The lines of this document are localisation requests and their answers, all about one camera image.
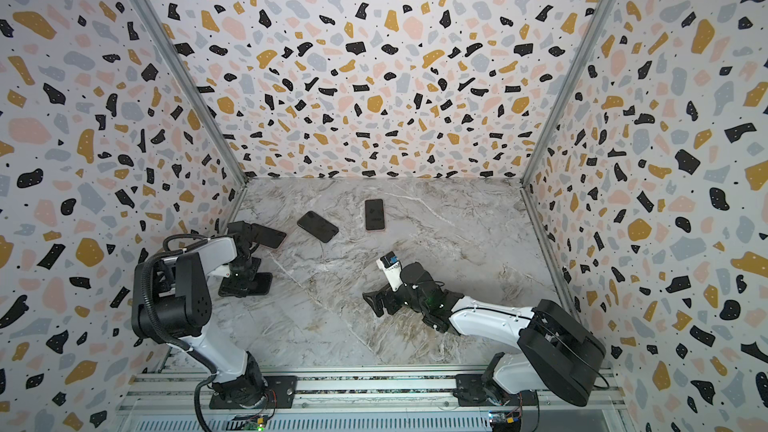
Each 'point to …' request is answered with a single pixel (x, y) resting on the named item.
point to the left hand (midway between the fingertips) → (251, 273)
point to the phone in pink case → (374, 214)
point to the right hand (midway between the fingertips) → (371, 283)
